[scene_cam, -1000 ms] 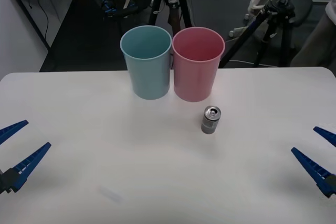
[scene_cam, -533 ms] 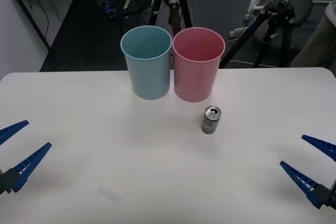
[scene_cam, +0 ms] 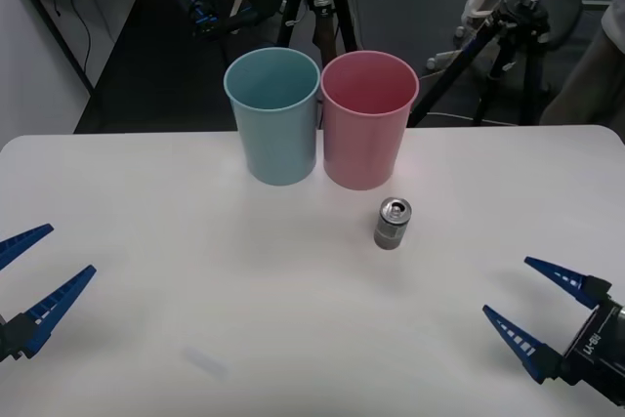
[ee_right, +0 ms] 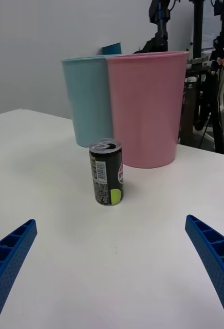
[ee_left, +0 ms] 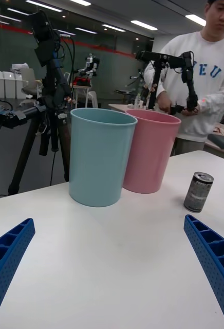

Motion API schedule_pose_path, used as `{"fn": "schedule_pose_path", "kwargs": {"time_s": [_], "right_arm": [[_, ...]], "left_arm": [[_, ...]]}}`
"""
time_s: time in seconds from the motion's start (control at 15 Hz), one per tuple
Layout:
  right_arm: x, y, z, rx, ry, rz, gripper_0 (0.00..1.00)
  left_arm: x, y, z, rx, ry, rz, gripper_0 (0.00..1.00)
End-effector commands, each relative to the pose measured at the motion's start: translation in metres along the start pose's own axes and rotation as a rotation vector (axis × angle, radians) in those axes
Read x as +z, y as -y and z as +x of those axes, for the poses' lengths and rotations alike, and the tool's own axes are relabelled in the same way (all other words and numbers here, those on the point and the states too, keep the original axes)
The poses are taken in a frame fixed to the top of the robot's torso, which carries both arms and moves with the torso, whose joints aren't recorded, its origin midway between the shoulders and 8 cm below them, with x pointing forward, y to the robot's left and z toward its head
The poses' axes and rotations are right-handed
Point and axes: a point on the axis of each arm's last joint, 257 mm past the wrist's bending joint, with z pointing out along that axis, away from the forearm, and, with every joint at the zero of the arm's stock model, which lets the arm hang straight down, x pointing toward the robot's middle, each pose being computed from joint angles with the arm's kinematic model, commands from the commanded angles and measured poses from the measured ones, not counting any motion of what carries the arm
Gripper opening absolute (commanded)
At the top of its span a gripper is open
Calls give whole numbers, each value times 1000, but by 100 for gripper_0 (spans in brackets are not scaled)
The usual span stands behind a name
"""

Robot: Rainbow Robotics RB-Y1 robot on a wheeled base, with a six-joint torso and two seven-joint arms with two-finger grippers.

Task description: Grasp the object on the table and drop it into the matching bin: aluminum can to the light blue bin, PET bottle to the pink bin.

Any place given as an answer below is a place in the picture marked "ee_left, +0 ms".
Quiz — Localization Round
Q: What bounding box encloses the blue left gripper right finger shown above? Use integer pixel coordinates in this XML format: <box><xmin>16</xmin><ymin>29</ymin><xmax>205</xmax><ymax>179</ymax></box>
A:
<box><xmin>183</xmin><ymin>214</ymin><xmax>224</xmax><ymax>329</ymax></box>

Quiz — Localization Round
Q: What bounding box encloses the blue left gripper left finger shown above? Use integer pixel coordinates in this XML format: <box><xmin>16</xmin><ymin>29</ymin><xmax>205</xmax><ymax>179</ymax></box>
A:
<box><xmin>0</xmin><ymin>217</ymin><xmax>36</xmax><ymax>329</ymax></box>

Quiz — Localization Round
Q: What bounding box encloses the black drink can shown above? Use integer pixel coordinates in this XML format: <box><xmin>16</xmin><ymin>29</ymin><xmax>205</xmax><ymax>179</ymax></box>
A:
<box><xmin>183</xmin><ymin>171</ymin><xmax>215</xmax><ymax>213</ymax></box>

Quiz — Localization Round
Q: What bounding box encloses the black articulated arm rig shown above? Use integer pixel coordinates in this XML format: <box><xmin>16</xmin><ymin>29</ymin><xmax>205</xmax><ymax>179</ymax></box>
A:
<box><xmin>135</xmin><ymin>50</ymin><xmax>200</xmax><ymax>115</ymax></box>

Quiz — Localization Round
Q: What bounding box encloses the person's left hand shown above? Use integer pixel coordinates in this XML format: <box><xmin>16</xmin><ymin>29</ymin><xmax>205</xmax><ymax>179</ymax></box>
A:
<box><xmin>181</xmin><ymin>102</ymin><xmax>203</xmax><ymax>116</ymax></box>

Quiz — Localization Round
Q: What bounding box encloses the person's right hand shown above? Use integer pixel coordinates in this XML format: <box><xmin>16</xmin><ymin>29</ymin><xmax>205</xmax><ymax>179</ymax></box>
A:
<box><xmin>157</xmin><ymin>89</ymin><xmax>174</xmax><ymax>114</ymax></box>

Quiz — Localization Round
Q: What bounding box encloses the pink plastic bin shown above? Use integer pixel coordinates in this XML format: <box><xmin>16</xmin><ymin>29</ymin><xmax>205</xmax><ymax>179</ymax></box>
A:
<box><xmin>122</xmin><ymin>109</ymin><xmax>182</xmax><ymax>194</ymax></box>

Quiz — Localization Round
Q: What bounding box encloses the pale blue plastic bin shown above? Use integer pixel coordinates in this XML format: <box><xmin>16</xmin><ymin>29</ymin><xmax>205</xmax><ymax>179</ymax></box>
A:
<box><xmin>68</xmin><ymin>107</ymin><xmax>138</xmax><ymax>208</ymax></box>

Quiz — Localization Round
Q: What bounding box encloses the blue black clamp device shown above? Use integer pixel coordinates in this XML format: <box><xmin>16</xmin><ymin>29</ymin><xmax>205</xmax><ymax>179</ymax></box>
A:
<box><xmin>0</xmin><ymin>100</ymin><xmax>47</xmax><ymax>131</ymax></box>

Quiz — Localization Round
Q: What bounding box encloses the grey office chair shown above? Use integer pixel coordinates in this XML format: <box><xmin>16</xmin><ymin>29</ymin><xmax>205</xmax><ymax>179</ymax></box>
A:
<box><xmin>20</xmin><ymin>67</ymin><xmax>44</xmax><ymax>100</ymax></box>

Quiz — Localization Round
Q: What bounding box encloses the person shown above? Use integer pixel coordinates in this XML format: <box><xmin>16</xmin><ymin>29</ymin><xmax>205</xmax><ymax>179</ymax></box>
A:
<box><xmin>144</xmin><ymin>0</ymin><xmax>224</xmax><ymax>157</ymax></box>

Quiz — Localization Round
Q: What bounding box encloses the small white humanoid robot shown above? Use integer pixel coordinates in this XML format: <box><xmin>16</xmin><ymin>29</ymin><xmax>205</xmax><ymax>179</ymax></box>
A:
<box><xmin>77</xmin><ymin>53</ymin><xmax>101</xmax><ymax>78</ymax></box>

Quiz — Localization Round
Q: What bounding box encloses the black camera tripod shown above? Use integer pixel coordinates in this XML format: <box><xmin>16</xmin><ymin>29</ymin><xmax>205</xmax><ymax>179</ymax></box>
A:
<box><xmin>8</xmin><ymin>10</ymin><xmax>76</xmax><ymax>196</ymax></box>

